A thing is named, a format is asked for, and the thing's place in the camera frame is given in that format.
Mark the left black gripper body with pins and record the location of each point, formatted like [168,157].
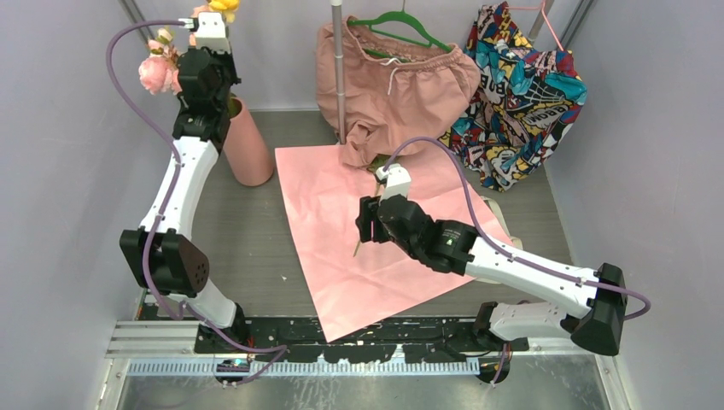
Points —
[224,67]

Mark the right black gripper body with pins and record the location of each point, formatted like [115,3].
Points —
[380,233]

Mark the pink rose stem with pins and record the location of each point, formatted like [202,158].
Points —
[158,73]

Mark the yellow rose stem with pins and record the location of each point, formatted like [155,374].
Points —
[227,8]

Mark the pink wrapping paper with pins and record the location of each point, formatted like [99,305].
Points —
[354,284]

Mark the cream ribbon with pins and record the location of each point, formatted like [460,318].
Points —
[498,214]

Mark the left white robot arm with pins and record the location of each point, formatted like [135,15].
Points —
[160,252]

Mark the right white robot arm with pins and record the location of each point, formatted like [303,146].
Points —
[585,305]

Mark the pink cylindrical vase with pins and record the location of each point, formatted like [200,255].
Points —
[246,151]

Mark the pink shorts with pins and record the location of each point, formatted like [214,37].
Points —
[395,91]

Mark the metal stand pole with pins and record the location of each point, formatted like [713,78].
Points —
[337,20]

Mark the colourful comic print garment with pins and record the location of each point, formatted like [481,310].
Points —
[525,103]

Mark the pink clothes hanger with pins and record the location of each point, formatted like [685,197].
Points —
[558,43]

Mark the grey metal rack pole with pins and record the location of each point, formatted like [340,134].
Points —
[542,21]

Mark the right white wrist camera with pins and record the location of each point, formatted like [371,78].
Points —
[395,180]

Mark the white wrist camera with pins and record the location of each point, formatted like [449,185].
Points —
[395,180]
[212,33]

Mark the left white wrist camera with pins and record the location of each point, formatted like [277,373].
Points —
[212,33]

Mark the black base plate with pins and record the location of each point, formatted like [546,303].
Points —
[421,340]

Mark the aluminium rail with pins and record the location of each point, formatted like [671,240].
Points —
[237,367]

